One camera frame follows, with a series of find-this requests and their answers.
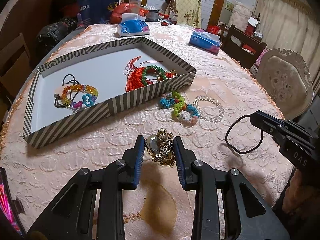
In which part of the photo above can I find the red plastic bag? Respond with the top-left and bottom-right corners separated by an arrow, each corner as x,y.
110,3 -> 149,24

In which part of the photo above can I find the person's right hand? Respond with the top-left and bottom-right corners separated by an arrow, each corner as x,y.
282,169 -> 319,220

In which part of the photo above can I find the blue tissue pack far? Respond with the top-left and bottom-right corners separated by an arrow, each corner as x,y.
189,31 -> 221,55

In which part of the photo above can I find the green blue woven bracelet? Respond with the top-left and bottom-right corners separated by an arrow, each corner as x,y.
158,90 -> 201,126

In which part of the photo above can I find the dark wooden chair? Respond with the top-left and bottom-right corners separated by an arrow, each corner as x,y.
1,33 -> 33,122
221,25 -> 267,69

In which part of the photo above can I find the dark blue paper bag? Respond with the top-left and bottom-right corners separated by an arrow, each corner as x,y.
78,0 -> 119,27

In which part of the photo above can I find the black hair tie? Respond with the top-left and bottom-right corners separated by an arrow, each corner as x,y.
224,114 -> 264,155

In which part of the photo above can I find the white ornate chair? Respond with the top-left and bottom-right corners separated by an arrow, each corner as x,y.
256,49 -> 313,120

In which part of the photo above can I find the dark wooden chair right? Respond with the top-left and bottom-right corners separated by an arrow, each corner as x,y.
221,25 -> 267,69

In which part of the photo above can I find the metal pot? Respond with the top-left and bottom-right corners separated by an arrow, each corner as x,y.
146,9 -> 160,22

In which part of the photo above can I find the smartphone with lit screen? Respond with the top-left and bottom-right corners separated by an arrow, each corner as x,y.
1,167 -> 25,239

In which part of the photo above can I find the dark wooden chair left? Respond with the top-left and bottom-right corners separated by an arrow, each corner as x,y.
1,33 -> 33,122

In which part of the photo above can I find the black plastic bag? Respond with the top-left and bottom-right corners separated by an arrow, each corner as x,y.
36,18 -> 78,56

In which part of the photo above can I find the colourful bead bracelet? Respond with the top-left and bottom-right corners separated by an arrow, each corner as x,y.
60,83 -> 99,110

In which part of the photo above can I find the floral beige hanging cloth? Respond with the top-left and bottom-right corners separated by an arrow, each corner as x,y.
165,0 -> 202,28

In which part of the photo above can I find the pink embossed tablecloth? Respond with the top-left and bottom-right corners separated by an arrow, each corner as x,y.
1,23 -> 293,239

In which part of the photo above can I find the round brown table top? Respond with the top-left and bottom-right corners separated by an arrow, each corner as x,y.
1,0 -> 53,53

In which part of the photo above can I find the gold rhinestone watch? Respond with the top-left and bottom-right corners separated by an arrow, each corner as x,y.
145,128 -> 175,167

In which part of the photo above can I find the blue tissue pack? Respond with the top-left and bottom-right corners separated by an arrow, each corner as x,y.
189,31 -> 221,55
117,13 -> 150,37

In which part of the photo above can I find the brown hair tie with discs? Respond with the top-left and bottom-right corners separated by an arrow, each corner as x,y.
53,73 -> 81,110

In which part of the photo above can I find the clear crystal bead bracelet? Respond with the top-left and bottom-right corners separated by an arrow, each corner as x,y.
192,95 -> 226,124

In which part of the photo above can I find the striped shallow cardboard box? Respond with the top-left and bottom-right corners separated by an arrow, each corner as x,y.
23,37 -> 196,148

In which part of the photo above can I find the blue tissue pack near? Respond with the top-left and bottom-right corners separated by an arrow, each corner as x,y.
117,13 -> 150,37

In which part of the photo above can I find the red tassel knot bracelet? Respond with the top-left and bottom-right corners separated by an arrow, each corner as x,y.
124,56 -> 178,93

